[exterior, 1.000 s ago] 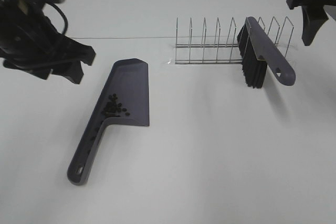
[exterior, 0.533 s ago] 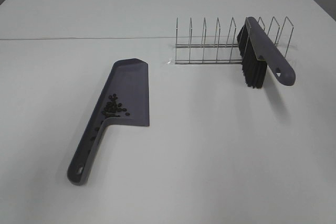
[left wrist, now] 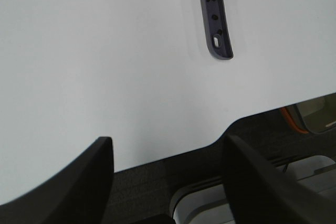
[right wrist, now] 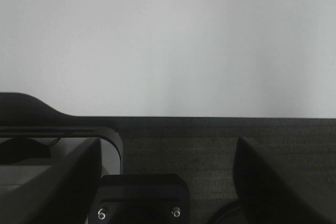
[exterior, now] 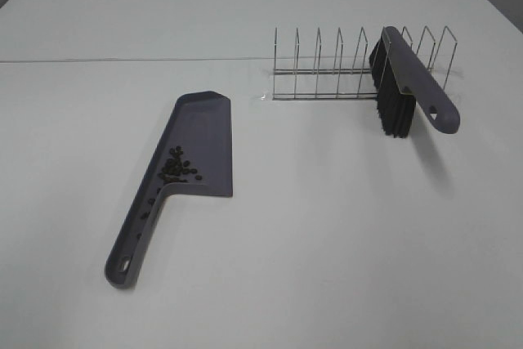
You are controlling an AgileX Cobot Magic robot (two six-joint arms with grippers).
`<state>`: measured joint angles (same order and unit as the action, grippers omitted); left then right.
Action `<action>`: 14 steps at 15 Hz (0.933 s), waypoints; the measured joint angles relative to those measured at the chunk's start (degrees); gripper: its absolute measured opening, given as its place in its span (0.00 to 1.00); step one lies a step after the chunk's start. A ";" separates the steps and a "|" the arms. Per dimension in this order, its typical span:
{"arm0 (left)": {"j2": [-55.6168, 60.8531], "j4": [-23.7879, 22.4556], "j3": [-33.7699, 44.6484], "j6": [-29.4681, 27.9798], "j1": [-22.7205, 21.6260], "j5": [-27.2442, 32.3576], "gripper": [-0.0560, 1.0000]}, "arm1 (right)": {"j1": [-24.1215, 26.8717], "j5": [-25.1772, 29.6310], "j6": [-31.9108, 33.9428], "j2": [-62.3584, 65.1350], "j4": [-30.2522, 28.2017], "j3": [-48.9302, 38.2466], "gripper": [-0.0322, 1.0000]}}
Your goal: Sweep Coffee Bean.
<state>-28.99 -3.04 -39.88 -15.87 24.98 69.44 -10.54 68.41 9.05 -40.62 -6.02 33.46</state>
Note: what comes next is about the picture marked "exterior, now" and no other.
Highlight grey plastic dustpan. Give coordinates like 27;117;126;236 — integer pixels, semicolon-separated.
105;91;233;289

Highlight pile of coffee beans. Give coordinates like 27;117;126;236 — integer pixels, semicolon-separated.
139;145;203;224

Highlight metal wire rack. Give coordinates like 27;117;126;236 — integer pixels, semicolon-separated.
262;25;458;101

